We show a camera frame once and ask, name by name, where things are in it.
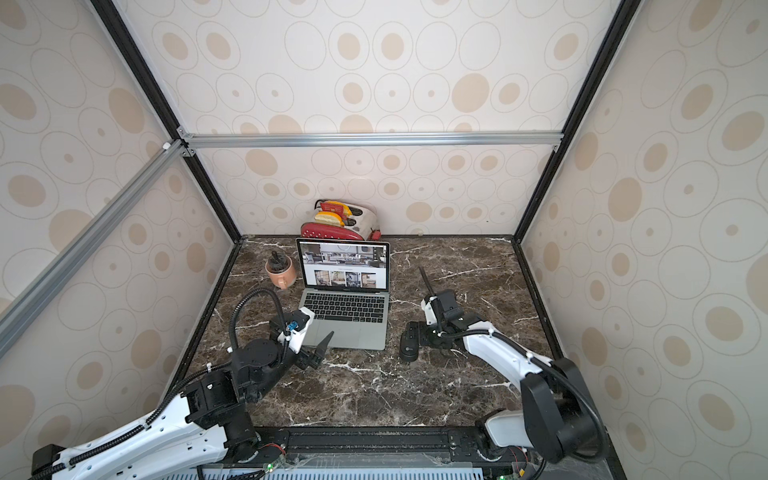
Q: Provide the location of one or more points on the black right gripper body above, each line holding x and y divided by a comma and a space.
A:
441, 309

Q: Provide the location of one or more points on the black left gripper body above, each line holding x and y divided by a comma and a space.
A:
305, 357

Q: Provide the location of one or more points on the black wireless mouse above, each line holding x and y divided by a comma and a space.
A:
409, 344

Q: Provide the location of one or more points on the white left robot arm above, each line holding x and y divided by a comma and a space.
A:
202, 419

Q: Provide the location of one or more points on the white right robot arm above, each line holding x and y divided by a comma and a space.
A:
557, 418

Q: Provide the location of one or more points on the silver laptop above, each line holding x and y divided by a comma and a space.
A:
347, 287

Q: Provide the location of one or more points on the pink ceramic mug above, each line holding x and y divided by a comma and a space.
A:
284, 280

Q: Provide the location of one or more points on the red polka dot toaster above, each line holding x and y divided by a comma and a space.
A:
334, 219

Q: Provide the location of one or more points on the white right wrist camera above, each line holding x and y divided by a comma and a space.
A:
428, 310

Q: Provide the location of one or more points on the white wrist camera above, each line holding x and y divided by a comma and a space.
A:
297, 325
428, 310

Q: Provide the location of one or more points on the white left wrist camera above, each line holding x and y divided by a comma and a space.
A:
297, 325

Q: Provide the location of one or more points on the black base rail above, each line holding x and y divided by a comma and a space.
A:
447, 452

